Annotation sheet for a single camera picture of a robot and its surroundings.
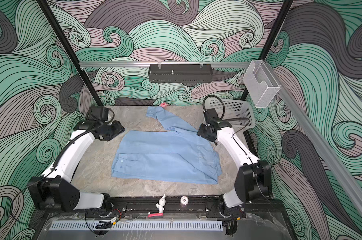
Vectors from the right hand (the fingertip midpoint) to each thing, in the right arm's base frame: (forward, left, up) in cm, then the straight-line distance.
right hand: (202, 133), depth 86 cm
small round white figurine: (-34, +11, -8) cm, 36 cm away
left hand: (-1, +46, +6) cm, 46 cm away
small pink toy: (+36, +27, -12) cm, 46 cm away
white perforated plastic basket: (+28, -33, -14) cm, 46 cm away
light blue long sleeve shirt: (-8, +12, -13) cm, 19 cm away
